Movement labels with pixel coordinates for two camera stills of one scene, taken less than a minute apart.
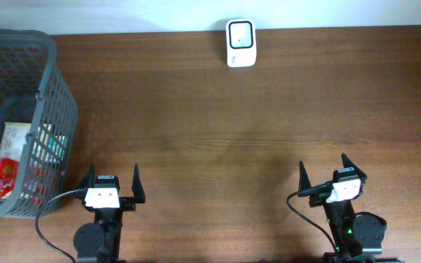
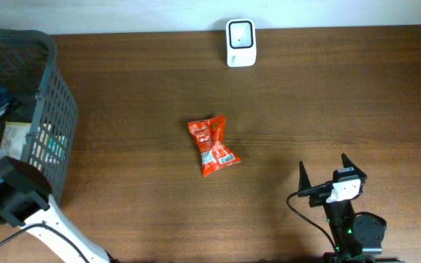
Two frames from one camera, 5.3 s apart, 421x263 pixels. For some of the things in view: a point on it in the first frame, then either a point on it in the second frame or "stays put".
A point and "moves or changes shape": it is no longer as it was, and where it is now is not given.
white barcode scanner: (241, 43) stays put
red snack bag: (4, 177) moves or changes shape
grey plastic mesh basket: (20, 79) stays put
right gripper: (315, 199) stays put
